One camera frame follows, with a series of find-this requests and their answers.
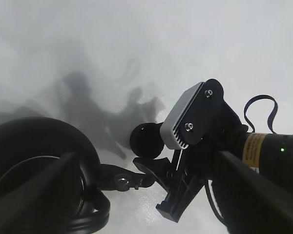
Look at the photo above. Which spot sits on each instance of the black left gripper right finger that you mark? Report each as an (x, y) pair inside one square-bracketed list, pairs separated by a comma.
[(249, 203)]

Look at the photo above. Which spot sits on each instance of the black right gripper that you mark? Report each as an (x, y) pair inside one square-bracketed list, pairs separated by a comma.
[(208, 127)]

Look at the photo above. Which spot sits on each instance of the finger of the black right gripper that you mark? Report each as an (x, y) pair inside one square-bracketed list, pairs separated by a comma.
[(178, 179)]

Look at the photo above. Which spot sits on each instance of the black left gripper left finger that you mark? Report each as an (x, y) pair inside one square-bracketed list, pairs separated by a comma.
[(45, 203)]

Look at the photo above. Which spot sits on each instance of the black round teapot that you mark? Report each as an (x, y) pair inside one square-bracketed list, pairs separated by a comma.
[(28, 144)]

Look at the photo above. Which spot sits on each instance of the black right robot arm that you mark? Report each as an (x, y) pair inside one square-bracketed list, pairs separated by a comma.
[(269, 155)]

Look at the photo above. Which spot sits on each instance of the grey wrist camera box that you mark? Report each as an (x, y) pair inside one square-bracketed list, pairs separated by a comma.
[(168, 129)]

